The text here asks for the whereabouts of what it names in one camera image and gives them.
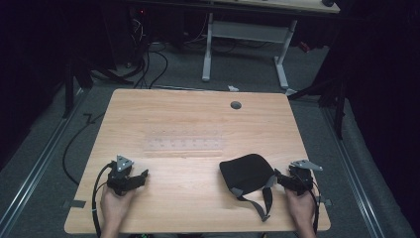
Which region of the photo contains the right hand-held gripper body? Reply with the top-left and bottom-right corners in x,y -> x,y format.
286,159 -> 324,196

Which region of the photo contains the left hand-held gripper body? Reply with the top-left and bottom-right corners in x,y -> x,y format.
106,154 -> 140,196

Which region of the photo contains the black pad with grey straps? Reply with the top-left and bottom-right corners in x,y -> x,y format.
219,153 -> 277,223

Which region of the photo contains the person's right hand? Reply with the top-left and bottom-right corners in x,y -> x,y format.
284,187 -> 317,232

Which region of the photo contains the person's left hand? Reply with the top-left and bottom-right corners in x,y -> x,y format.
99,183 -> 137,232

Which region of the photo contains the grey tape piece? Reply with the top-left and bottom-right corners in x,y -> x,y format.
61,199 -> 87,210
315,195 -> 333,207

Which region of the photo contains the clear plastic strip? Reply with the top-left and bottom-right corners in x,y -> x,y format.
143,130 -> 226,159

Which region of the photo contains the black metal stand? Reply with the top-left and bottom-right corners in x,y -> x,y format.
286,73 -> 349,141
61,58 -> 133,120

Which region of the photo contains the white-framed desk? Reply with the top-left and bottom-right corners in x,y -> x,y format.
132,0 -> 341,91

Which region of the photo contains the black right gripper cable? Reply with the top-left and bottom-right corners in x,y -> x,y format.
308,179 -> 321,234

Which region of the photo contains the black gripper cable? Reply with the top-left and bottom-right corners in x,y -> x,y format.
91,162 -> 117,238
308,179 -> 321,234

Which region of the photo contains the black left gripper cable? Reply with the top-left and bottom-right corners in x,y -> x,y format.
91,162 -> 117,238

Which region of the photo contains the metal floor rail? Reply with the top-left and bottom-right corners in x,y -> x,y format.
0,88 -> 87,234
320,106 -> 387,238

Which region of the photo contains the black floor cable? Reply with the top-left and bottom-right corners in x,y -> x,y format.
61,112 -> 107,186

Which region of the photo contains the bundle of black cables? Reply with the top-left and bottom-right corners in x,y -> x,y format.
127,13 -> 169,90

